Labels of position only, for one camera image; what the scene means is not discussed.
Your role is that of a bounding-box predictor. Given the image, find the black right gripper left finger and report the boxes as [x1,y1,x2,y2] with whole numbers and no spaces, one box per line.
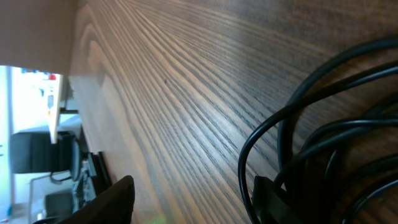
[60,175,135,224]

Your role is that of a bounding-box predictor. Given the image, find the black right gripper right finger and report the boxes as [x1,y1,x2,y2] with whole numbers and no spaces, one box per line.
[252,176,303,224]

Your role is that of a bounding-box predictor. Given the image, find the thick black USB cable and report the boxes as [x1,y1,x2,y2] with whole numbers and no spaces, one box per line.
[238,36,398,224]

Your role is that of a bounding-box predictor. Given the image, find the black office chair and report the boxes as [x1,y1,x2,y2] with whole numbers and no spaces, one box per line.
[9,131,83,184]

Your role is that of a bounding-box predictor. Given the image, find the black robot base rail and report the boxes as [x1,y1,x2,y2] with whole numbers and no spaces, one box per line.
[73,152,112,210]

